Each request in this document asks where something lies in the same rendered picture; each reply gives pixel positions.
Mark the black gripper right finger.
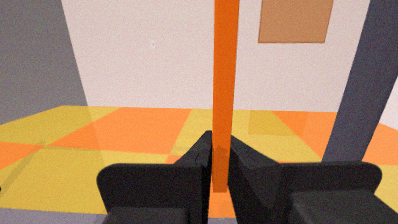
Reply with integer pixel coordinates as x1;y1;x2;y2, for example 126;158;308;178
228;135;383;224

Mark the orange bar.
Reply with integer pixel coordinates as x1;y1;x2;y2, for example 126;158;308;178
212;0;240;193

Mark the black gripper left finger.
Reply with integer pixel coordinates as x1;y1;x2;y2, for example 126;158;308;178
96;130;212;224

